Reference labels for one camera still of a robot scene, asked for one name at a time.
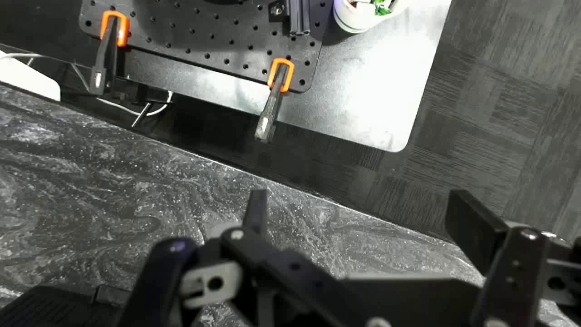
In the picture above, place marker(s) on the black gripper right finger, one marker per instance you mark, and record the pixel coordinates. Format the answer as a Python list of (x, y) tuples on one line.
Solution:
[(477, 228)]

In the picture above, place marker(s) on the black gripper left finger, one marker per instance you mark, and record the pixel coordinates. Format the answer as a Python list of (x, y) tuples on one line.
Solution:
[(256, 212)]

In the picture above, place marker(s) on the orange black spring clamp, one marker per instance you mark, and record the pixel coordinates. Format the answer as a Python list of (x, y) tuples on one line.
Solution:
[(274, 97), (109, 52)]

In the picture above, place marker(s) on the grey robot mounting platform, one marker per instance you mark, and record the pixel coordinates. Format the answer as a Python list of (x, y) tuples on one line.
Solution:
[(368, 92)]

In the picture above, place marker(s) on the black perforated breadboard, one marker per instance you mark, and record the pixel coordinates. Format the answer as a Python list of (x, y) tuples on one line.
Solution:
[(210, 37)]

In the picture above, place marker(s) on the white purple paper cup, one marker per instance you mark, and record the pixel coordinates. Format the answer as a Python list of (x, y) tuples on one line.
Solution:
[(356, 19)]

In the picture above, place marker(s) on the white flat box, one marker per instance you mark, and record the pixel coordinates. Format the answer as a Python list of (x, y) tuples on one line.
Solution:
[(23, 77)]

